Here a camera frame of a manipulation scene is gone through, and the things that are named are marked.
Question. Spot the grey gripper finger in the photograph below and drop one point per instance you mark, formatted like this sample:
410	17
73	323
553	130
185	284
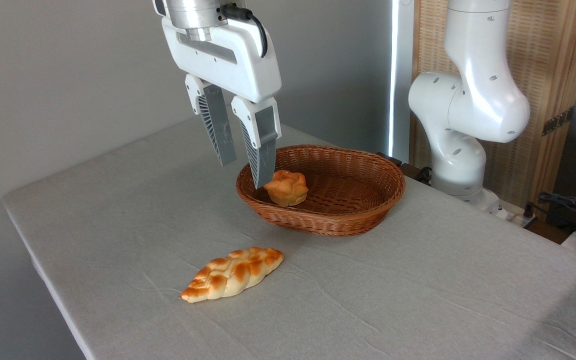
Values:
218	130
263	160

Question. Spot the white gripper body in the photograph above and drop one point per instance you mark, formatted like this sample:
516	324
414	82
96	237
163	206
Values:
228	60

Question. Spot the long braided bread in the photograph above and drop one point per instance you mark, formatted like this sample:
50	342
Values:
233	274

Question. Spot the small round bread roll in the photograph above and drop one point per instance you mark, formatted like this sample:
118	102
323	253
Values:
287	189

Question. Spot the brown wicker basket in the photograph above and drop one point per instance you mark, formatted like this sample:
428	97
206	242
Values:
328	222

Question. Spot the black block behind basket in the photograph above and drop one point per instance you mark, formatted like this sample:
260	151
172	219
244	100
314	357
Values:
390	159

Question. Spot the grey tablecloth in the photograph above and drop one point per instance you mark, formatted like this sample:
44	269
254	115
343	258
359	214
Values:
318	300

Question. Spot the dark metal hinge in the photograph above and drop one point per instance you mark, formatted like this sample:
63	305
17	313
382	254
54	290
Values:
558	121

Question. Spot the wooden woven screen panel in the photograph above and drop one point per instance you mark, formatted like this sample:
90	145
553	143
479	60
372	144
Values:
548	55

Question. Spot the white vertical window frame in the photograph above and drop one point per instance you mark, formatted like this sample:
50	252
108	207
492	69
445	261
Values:
402	75

